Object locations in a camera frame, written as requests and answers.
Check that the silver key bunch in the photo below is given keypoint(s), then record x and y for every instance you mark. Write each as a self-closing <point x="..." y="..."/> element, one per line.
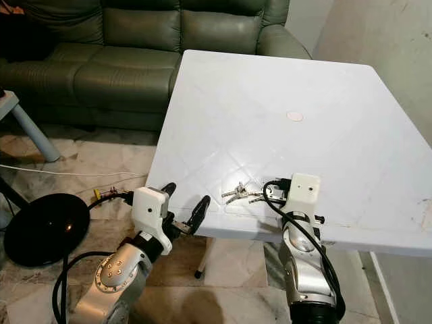
<point x="236" y="192"/>

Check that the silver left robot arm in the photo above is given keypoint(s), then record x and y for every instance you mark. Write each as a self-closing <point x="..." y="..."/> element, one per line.
<point x="111" y="277"/>

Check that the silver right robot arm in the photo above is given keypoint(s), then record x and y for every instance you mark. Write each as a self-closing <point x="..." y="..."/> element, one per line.
<point x="300" y="263"/>

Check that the small yellow metal object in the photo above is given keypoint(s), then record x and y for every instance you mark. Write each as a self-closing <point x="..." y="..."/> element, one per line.
<point x="98" y="194"/>

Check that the green leather sofa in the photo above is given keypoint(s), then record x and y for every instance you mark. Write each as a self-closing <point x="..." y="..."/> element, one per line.
<point x="121" y="74"/>

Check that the black round stand base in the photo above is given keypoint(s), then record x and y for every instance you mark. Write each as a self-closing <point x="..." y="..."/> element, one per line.
<point x="44" y="229"/>

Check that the round white table plug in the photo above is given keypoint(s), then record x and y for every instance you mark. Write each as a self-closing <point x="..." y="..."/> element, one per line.
<point x="294" y="116"/>

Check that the grey side table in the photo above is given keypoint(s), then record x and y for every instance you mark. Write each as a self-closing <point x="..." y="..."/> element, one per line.
<point x="40" y="138"/>

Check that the white plastic table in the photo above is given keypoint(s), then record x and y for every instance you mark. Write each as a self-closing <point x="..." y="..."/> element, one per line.
<point x="277" y="88"/>

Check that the black metal rod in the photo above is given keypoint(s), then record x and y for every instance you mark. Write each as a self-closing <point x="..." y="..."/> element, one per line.
<point x="8" y="194"/>

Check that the black fabric item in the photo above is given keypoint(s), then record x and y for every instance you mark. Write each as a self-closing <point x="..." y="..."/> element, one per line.
<point x="17" y="37"/>

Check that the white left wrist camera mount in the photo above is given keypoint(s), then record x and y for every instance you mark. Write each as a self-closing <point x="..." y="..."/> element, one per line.
<point x="152" y="212"/>

